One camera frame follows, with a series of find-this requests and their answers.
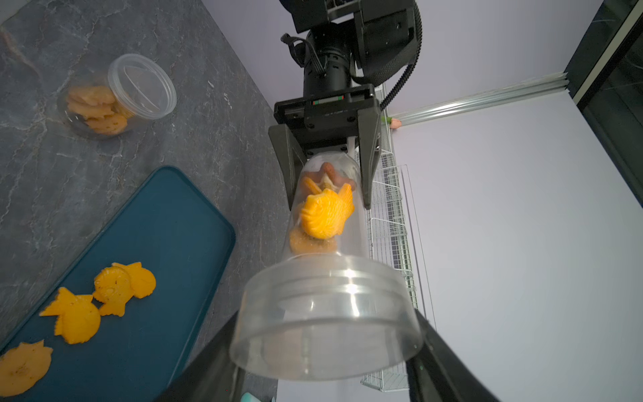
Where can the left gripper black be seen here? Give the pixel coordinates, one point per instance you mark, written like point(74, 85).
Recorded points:
point(317, 122)

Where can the teal plastic tray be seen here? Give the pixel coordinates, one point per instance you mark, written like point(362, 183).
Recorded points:
point(121, 322)

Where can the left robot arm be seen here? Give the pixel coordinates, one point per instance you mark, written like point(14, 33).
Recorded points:
point(356, 57)

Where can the white wire wall shelf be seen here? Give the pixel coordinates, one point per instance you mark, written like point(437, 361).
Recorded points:
point(393, 228)

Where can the clear jar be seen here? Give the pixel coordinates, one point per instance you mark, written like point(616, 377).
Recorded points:
point(131, 93)
point(327, 310)

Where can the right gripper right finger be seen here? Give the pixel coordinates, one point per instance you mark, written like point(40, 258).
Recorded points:
point(437, 374)

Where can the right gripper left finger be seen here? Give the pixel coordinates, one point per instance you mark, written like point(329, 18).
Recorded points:
point(212, 376)

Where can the round brown cookie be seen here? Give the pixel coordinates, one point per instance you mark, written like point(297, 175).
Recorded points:
point(23, 367)

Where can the orange cookie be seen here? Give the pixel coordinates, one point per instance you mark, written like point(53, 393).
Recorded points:
point(143, 281)
point(78, 319)
point(113, 289)

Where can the pink artificial tulip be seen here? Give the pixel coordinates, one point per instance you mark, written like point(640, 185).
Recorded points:
point(393, 123)

